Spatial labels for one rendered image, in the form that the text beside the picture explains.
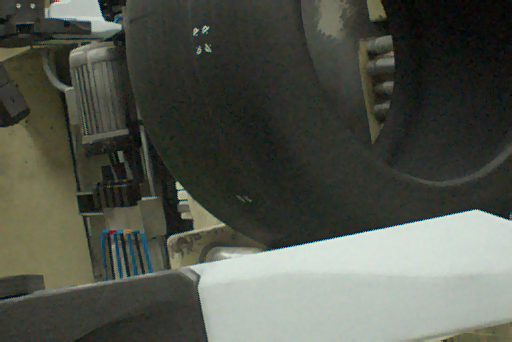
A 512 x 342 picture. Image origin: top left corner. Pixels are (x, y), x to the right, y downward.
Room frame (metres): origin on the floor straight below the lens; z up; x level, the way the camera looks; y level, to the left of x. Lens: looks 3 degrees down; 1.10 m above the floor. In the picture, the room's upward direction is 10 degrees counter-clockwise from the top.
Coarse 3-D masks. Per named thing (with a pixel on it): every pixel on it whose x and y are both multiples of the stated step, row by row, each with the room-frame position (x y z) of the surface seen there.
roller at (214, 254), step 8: (216, 248) 1.44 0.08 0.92; (224, 248) 1.42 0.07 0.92; (232, 248) 1.40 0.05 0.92; (240, 248) 1.39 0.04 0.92; (248, 248) 1.37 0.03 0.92; (256, 248) 1.36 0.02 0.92; (264, 248) 1.34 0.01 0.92; (272, 248) 1.33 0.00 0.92; (280, 248) 1.32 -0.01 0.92; (208, 256) 1.43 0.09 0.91; (216, 256) 1.42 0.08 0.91; (224, 256) 1.40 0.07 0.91; (232, 256) 1.38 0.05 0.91; (240, 256) 1.37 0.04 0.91
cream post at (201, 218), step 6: (192, 198) 1.60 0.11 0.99; (192, 204) 1.60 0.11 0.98; (198, 204) 1.58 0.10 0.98; (192, 210) 1.60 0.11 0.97; (198, 210) 1.59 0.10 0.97; (204, 210) 1.57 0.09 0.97; (192, 216) 1.61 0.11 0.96; (198, 216) 1.59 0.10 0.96; (204, 216) 1.57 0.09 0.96; (210, 216) 1.56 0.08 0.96; (198, 222) 1.59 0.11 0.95; (204, 222) 1.58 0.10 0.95; (210, 222) 1.56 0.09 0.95; (216, 222) 1.55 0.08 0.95; (198, 228) 1.59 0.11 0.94
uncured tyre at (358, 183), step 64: (128, 0) 1.28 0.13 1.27; (192, 0) 1.13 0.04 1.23; (256, 0) 1.09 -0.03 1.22; (384, 0) 1.57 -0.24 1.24; (448, 0) 1.56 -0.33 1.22; (128, 64) 1.28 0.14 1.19; (192, 64) 1.14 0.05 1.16; (256, 64) 1.09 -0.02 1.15; (448, 64) 1.57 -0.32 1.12; (192, 128) 1.18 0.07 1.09; (256, 128) 1.11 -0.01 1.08; (320, 128) 1.11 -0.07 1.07; (384, 128) 1.55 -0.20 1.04; (448, 128) 1.54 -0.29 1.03; (192, 192) 1.28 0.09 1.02; (256, 192) 1.17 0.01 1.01; (320, 192) 1.13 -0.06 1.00; (384, 192) 1.15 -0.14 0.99; (448, 192) 1.21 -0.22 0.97
